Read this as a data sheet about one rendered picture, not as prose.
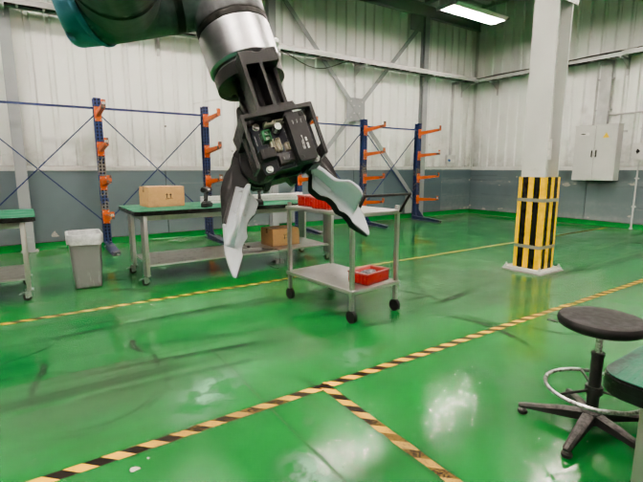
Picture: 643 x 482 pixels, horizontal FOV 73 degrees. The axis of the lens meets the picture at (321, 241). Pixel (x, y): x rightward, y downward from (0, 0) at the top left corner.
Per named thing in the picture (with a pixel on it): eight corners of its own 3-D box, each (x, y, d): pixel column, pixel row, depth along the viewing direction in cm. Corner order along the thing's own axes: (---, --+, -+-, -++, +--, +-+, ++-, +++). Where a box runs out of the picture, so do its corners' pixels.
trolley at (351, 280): (285, 297, 407) (283, 189, 390) (329, 287, 441) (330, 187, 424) (361, 328, 328) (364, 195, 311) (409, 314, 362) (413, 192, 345)
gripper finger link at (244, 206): (209, 264, 38) (242, 168, 40) (206, 270, 43) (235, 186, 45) (243, 274, 38) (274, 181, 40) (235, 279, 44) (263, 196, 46)
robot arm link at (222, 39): (198, 60, 47) (268, 50, 50) (210, 98, 47) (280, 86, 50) (200, 16, 40) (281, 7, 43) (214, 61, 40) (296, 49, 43)
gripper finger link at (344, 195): (385, 229, 43) (311, 171, 42) (362, 238, 49) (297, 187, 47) (400, 205, 44) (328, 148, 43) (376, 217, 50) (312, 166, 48)
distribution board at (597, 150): (570, 222, 961) (580, 117, 923) (637, 230, 855) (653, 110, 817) (564, 223, 946) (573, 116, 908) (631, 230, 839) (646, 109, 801)
